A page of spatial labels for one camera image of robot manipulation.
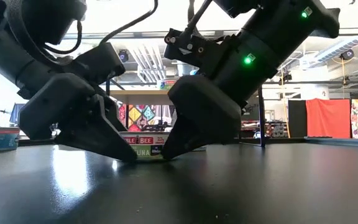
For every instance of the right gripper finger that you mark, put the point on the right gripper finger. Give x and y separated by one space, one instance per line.
185 140

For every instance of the silver ribbed ceiling duct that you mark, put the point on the silver ribbed ceiling duct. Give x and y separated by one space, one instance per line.
183 68

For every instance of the black table mat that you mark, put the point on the black table mat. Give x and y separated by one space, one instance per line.
179 186

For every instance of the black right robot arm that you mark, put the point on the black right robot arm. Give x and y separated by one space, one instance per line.
275 31

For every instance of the black panel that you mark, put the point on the black panel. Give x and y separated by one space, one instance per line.
297 118

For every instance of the black table frame rails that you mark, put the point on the black table frame rails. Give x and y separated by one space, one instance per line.
284 140

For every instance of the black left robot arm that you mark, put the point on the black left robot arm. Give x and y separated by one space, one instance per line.
11 59

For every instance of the orange cloth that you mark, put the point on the orange cloth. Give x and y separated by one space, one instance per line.
328 118

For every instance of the Bumble Bee can matte lid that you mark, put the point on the Bumble Bee can matte lid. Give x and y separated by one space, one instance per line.
168 84
146 146

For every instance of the blue grey partition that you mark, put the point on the blue grey partition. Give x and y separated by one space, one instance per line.
15 113

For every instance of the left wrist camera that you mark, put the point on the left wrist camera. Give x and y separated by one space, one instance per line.
101 62

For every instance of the white ribbed ceiling duct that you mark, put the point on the white ribbed ceiling duct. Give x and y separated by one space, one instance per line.
337 48

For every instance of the wooden shelf black metal frame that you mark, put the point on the wooden shelf black metal frame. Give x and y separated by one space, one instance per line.
135 97

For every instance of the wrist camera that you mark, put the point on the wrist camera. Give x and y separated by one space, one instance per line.
101 62
194 46

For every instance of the colourful patchwork quilt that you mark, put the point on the colourful patchwork quilt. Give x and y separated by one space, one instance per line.
138 116

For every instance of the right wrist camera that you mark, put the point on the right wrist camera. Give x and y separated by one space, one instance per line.
194 46

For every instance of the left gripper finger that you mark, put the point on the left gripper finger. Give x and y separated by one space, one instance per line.
116 118
104 140

